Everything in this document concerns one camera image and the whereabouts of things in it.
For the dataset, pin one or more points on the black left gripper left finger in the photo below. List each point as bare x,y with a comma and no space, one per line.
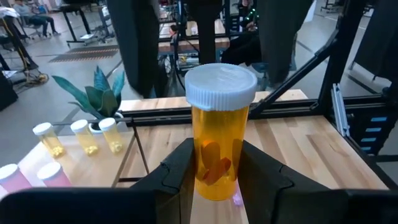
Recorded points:
174,186

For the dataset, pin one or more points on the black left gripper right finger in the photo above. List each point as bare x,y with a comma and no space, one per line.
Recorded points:
261,186

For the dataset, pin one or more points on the orange medicine bottle white cap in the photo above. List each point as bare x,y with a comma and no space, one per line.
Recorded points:
220,130

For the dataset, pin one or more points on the yellow medicine bottle white cap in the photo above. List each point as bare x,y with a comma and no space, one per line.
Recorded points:
111,137
85,138
49,141

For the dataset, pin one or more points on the wooden shelf riser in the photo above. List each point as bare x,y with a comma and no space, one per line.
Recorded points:
93,169

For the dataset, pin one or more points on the green plant in white pot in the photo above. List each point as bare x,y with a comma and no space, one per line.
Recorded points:
99,99

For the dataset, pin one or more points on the background wooden table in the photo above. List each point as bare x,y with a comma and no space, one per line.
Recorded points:
177,46

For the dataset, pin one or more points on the striped floor mat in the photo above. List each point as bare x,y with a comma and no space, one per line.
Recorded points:
84,53

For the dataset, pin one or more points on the person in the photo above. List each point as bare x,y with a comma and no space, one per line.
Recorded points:
31,15

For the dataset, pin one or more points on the black aluminium rig frame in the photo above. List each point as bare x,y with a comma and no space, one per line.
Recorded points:
295,109

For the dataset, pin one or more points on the silver metal bracket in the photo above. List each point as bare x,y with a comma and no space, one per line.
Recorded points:
340,109

